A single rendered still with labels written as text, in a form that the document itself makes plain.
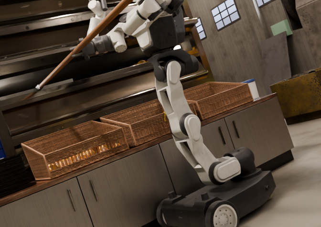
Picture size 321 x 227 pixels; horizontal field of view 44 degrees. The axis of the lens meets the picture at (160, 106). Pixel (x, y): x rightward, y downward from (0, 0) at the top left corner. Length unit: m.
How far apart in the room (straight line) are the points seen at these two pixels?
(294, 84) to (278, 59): 5.87
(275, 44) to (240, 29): 1.58
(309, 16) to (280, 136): 3.97
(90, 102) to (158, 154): 0.74
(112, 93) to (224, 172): 1.20
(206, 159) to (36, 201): 1.01
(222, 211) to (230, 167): 0.36
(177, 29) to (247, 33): 9.88
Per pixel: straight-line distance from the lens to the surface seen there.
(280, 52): 11.10
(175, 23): 2.44
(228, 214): 2.23
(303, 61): 11.13
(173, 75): 2.33
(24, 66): 2.99
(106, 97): 3.14
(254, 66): 12.32
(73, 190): 2.44
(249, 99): 3.27
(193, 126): 2.32
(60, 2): 3.28
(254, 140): 3.17
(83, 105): 3.06
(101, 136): 2.56
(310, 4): 7.05
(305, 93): 5.24
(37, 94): 3.00
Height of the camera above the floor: 0.77
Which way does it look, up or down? level
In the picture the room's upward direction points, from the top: 19 degrees counter-clockwise
